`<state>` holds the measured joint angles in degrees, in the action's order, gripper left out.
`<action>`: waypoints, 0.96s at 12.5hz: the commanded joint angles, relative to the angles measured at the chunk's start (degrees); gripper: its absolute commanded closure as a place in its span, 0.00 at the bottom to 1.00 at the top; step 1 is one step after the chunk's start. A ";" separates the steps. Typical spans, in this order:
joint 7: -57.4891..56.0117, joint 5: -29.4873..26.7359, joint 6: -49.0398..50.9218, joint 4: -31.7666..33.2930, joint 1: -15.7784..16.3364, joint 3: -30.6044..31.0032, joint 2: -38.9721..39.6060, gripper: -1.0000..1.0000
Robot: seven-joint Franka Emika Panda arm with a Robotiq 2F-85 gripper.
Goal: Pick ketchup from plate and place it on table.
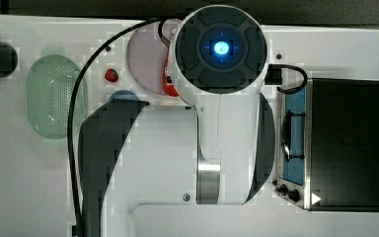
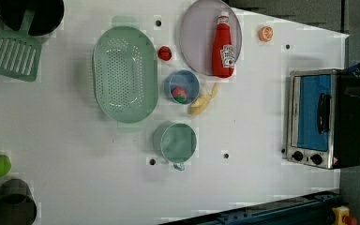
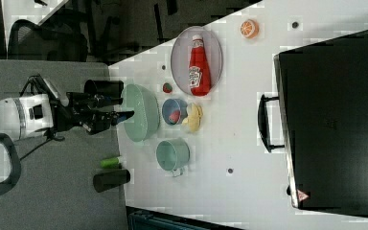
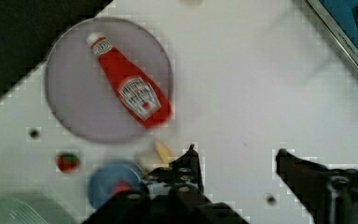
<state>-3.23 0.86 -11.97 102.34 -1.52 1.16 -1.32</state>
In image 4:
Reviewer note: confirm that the red plush ketchup bottle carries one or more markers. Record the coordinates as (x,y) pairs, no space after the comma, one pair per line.
(138,93)

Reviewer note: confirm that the blue bowl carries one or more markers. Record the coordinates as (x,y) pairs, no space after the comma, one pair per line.
(102,182)

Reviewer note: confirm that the yellow plush peeled banana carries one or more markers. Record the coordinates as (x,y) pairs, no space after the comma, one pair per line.
(158,156)

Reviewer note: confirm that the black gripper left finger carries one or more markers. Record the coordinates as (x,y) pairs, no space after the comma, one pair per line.
(173,195)

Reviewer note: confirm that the light red toy strawberry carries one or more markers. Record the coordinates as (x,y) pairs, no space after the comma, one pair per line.
(120,186)

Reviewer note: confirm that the lavender round plate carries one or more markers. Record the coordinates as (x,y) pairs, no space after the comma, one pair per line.
(78,92)

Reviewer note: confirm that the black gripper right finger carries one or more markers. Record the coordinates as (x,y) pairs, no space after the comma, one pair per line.
(329,195)

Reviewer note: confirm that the green plate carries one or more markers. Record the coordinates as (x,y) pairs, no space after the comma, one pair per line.
(23,208)

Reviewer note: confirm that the dark red toy strawberry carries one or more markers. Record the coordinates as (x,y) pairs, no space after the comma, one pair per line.
(67,162)

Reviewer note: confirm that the black toaster oven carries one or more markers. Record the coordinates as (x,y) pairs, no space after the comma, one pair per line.
(340,19)

